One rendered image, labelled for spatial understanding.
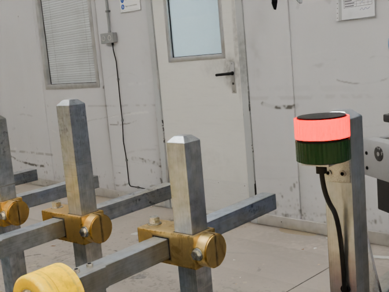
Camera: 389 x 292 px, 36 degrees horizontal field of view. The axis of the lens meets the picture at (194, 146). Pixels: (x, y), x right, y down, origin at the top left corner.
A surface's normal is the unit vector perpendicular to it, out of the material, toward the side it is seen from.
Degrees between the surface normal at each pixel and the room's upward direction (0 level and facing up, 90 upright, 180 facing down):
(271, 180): 90
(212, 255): 90
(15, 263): 90
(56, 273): 22
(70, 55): 90
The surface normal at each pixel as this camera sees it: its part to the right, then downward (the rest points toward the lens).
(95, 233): 0.76, 0.04
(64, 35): -0.70, 0.17
